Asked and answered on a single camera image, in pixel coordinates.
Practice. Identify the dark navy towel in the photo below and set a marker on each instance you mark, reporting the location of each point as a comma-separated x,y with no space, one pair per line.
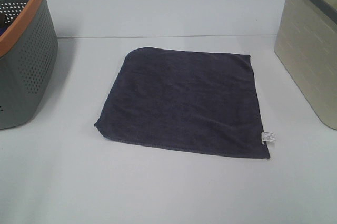
197,102

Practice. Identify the grey basket with orange rim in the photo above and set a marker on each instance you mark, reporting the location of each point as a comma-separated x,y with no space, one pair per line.
28,54

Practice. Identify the beige basket with grey rim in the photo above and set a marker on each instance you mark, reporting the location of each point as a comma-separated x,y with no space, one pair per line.
306,46

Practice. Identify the dark items inside grey basket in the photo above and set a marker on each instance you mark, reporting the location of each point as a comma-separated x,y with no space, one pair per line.
3,26

